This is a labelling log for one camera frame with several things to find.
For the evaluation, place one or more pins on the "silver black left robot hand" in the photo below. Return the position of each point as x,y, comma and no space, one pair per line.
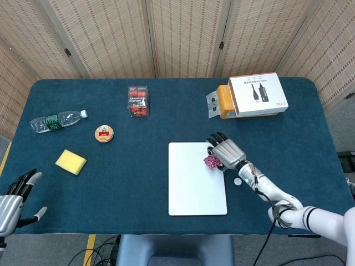
9,210

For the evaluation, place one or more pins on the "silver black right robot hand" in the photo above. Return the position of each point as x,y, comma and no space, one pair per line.
228,153

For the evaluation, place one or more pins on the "pink glitter square piece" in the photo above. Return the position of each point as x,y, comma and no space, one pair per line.
211,162

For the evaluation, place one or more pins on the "small white round token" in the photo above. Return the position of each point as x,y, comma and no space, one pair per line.
237,181

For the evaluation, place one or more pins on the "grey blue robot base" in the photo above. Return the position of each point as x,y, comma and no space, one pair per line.
174,249

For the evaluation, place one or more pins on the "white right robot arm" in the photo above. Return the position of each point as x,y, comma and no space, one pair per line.
277,192

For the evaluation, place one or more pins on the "white rectangular board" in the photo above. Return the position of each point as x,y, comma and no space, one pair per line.
194,191

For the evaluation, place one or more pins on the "yellow plastic wrapped package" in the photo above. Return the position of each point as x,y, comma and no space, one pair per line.
225,101

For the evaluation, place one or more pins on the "yellow sponge green backing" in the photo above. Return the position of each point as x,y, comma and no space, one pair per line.
70,161

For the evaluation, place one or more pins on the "yellow floor tape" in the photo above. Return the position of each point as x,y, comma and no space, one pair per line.
89,249

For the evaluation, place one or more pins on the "clear water bottle green label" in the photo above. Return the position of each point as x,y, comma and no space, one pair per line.
55,122

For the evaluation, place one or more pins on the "clear box of red capsules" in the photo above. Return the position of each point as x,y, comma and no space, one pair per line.
137,101

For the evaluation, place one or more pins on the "blue tablecloth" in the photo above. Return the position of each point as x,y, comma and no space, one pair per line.
124,180

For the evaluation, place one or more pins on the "round gold tin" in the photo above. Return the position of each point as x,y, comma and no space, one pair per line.
104,133

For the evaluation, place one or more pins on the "woven folding screen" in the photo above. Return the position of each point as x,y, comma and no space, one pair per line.
111,36

